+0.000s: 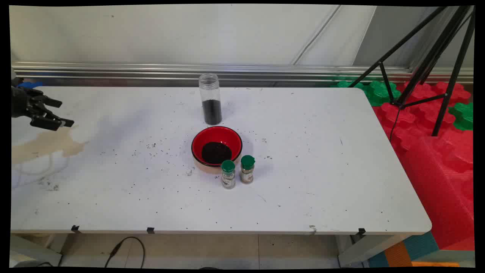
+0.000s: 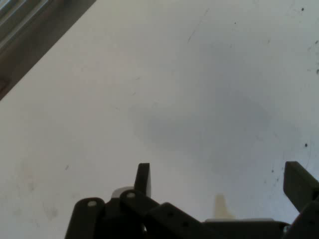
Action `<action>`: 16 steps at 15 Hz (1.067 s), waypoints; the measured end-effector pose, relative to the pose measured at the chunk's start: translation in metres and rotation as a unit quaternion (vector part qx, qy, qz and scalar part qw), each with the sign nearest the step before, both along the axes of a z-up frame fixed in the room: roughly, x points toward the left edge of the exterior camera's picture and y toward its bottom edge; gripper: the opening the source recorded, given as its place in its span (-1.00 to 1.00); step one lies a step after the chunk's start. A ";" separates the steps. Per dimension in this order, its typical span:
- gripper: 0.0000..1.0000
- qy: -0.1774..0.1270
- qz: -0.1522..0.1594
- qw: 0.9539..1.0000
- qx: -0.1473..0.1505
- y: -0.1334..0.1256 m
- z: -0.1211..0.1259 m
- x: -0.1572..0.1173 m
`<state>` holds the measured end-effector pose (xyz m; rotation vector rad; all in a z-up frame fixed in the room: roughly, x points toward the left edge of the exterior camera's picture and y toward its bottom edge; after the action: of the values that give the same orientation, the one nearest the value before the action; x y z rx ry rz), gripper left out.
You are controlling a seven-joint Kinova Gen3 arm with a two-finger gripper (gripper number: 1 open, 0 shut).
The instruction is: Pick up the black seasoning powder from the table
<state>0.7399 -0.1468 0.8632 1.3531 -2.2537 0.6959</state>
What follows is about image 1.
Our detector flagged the red foam puzzle block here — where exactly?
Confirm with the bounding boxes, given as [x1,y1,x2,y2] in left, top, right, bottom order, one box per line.
[435,81,472,107]
[402,82,436,104]

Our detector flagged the clear jar with black seeds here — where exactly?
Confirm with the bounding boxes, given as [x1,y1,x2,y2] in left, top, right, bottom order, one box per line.
[199,74,222,126]

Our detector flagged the red bowl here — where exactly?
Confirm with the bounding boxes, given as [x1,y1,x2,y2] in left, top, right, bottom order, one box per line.
[191,126,243,174]

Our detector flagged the black tripod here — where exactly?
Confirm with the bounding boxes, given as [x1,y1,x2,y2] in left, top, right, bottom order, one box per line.
[348,5,475,141]

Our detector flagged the red and green foam mat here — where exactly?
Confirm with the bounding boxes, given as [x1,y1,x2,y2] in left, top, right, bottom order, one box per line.
[373,102,455,152]

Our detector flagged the thin black floor cable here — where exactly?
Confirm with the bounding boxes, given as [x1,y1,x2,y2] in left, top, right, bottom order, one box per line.
[104,237,146,269]

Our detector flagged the grey table leg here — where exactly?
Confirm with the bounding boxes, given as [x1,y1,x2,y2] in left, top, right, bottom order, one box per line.
[10,234,63,267]
[337,233,409,268]

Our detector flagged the thin black tripod cable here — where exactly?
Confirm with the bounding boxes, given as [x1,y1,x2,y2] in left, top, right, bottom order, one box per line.
[389,107,401,142]

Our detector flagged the black seeds heap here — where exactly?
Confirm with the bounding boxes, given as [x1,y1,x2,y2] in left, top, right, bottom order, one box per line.
[201,142,232,165]

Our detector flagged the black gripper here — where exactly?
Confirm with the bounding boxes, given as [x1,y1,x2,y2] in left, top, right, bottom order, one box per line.
[11,86,75,132]

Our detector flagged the green-lidded glass spice jar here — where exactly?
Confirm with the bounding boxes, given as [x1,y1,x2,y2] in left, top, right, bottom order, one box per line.
[240,155,255,185]
[221,160,236,189]

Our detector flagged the large red foam block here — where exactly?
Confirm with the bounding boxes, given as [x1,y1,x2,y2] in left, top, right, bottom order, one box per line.
[400,131,475,251]

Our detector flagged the teal foam mat tile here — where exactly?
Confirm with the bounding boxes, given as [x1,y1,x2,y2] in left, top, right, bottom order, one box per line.
[368,231,440,268]

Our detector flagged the orange foam mat tile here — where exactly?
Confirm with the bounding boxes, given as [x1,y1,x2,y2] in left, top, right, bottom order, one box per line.
[384,241,414,268]

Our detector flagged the aluminium wall rail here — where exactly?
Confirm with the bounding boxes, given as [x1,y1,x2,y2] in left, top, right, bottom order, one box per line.
[11,62,474,84]

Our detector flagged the small green foam puzzle block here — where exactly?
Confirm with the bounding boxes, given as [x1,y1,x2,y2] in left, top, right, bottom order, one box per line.
[332,80,366,91]

